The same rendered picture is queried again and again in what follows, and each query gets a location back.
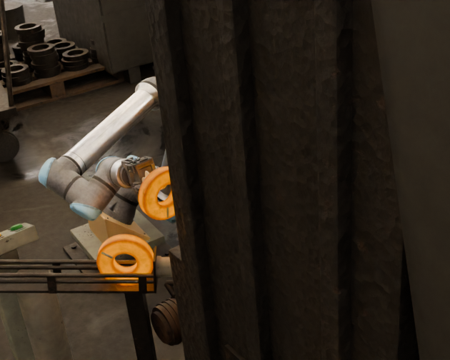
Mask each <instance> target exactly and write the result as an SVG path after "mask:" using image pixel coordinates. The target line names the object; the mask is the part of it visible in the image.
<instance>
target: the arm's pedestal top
mask: <svg viewBox="0 0 450 360"><path fill-rule="evenodd" d="M134 221H135V223H136V224H137V225H138V226H139V227H140V228H141V229H142V230H143V231H144V232H145V233H146V234H147V235H148V236H149V237H150V239H149V240H148V241H146V243H147V244H148V245H149V246H150V247H151V248H154V247H155V246H159V245H161V244H164V243H165V238H164V235H163V234H162V233H161V232H160V231H159V230H158V229H157V228H156V227H155V226H154V225H153V224H152V223H151V222H150V221H149V220H147V219H146V218H145V217H144V216H143V215H142V214H141V213H140V212H139V211H138V210H137V209H136V212H135V216H134ZM70 231H71V236H72V238H73V239H74V240H75V242H76V243H77V244H78V245H79V246H80V247H81V249H82V250H83V251H84V253H85V254H86V255H87V256H88V257H89V258H90V259H91V260H96V259H97V255H98V252H99V248H100V246H101V245H102V243H101V242H100V241H99V239H98V238H97V237H96V235H95V234H94V233H93V232H92V231H91V229H90V228H89V223H87V224H84V225H82V226H79V227H76V228H74V229H71V230H70ZM129 257H132V255H129V254H119V255H118V256H116V257H115V260H124V259H127V258H129Z"/></svg>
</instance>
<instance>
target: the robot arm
mask: <svg viewBox="0 0 450 360"><path fill-rule="evenodd" d="M158 109H160V106H159V97H158V91H157V86H156V77H155V76H153V77H149V78H147V79H144V80H143V81H141V82H140V83H139V84H138V85H137V86H136V88H135V93H134V94H133V95H132V96H130V97H129V98H128V99H127V100H126V101H125V102H124V103H123V104H122V105H121V106H119V107H118V108H117V109H116V110H115V111H113V112H112V113H111V114H110V115H109V116H108V117H106V118H105V119H104V120H103V121H102V122H101V123H100V124H99V125H98V126H96V127H95V128H94V129H93V130H92V131H90V132H89V133H88V134H87V135H86V136H85V137H84V138H83V139H82V140H81V141H80V142H78V143H77V144H76V145H75V146H74V147H72V148H71V149H70V150H69V151H68V152H66V153H65V154H64V155H63V156H61V157H60V158H59V159H58V160H56V158H50V159H48V160H47V161H46V162H45V163H44V165H43V166H42V168H41V170H40V172H39V182H40V183H41V184H43V185H44V186H45V187H46V188H48V189H50V190H51V191H53V192H54V193H55V194H57V195H59V196H60V197H61V198H63V199H65V200H66V201H67V202H68V203H70V209H71V210H72V211H74V212H75V213H76V214H78V215H79V216H81V217H83V218H85V219H87V220H89V221H94V220H96V219H97V218H98V216H99V215H100V214H102V212H104V213H105V214H107V215H108V216H110V217H111V218H113V219H115V220H117V221H120V222H121V223H123V224H127V225H131V224H132V222H133V221H134V216H135V212H136V208H137V206H138V204H139V199H138V195H139V189H140V186H141V184H142V182H143V180H144V179H145V178H146V177H147V176H148V175H149V174H150V173H151V172H152V171H153V170H155V169H157V168H159V167H158V166H155V164H154V160H153V158H152V157H149V156H143V157H140V156H138V157H137V156H133V155H130V156H128V157H127V158H126V159H123V158H119V157H117V156H109V157H106V158H103V159H102V160H101V161H100V162H99V163H98V164H97V166H96V173H95V174H94V176H93V177H92V178H91V180H90V181H87V180H86V179H84V178H83V177H82V174H83V173H84V172H85V171H86V170H87V169H89V168H90V167H91V166H92V165H93V164H94V163H95V162H96V161H97V160H99V159H100V158H101V157H102V156H103V155H104V154H105V153H106V152H107V151H108V150H109V149H110V148H111V147H112V146H113V145H114V144H115V143H116V142H118V141H119V140H120V139H121V138H122V137H123V136H124V135H125V134H126V133H128V132H129V131H130V130H131V129H132V128H133V127H134V126H135V125H136V124H137V123H139V122H140V121H141V120H142V119H143V118H144V117H145V116H146V115H147V114H148V113H149V112H150V111H151V110H152V111H156V110H158ZM170 193H171V185H170V184H169V185H166V186H164V187H163V188H161V190H160V191H159V193H158V196H157V201H158V202H161V201H164V200H165V199H167V197H168V196H169V194H170Z"/></svg>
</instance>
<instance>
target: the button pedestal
mask: <svg viewBox="0 0 450 360"><path fill-rule="evenodd" d="M23 227H26V228H25V229H22V230H20V231H17V232H15V231H16V230H18V229H16V230H13V231H11V229H7V230H5V231H2V232H0V233H1V236H4V237H3V238H0V259H20V258H19V253H18V251H17V248H19V247H21V246H24V245H26V244H29V243H31V242H33V241H36V240H38V239H39V236H38V234H37V231H36V228H35V226H34V225H31V224H28V223H22V228H23ZM20 229H21V228H20ZM0 265H21V264H0ZM19 270H20V269H0V273H16V272H17V271H19ZM0 314H1V319H2V321H3V324H4V328H5V330H6V335H7V337H8V340H9V344H10V347H11V350H12V353H13V356H14V360H36V359H35V356H34V353H33V349H32V347H31V342H30V340H29V335H28V332H27V330H26V325H25V323H24V318H23V316H22V312H21V308H20V306H19V301H18V299H17V295H16V293H0Z"/></svg>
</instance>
